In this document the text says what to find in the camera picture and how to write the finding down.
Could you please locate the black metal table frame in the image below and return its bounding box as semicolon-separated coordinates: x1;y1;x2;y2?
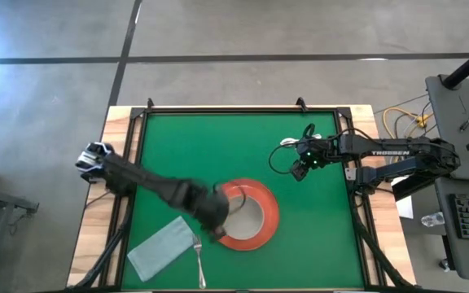
65;97;417;293

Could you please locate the white paper sheet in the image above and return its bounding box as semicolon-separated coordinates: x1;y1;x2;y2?
395;194;415;220

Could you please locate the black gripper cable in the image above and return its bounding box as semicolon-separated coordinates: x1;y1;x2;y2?
268;142;300;176

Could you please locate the gray desk with pen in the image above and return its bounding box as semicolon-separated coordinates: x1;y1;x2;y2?
424;74;469;181

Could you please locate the orange ceramic plate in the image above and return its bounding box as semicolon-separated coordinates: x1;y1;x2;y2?
217;177;280;251

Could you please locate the white spoon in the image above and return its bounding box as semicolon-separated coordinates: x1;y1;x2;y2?
279;133;323;147

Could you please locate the green table mat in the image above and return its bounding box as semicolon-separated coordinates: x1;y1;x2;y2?
121;112;366;291

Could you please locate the black flat box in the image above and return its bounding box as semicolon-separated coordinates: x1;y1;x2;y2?
389;174;437;203

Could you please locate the silver metal fork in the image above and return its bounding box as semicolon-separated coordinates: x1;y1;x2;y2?
192;233;208;290

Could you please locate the black pole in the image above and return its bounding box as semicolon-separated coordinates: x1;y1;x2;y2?
441;37;469;90

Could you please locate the pale green cloth napkin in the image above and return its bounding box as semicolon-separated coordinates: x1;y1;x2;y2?
126;215;197;282

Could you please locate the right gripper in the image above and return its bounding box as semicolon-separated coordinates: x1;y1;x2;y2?
290;136;341;182

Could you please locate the yellow cable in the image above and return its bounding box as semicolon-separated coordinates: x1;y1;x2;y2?
382;107;430;140

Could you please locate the gray desk with keyboard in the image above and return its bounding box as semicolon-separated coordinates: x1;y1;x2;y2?
433;177;469;282

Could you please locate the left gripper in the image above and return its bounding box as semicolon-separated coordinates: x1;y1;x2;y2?
189;185;232;244

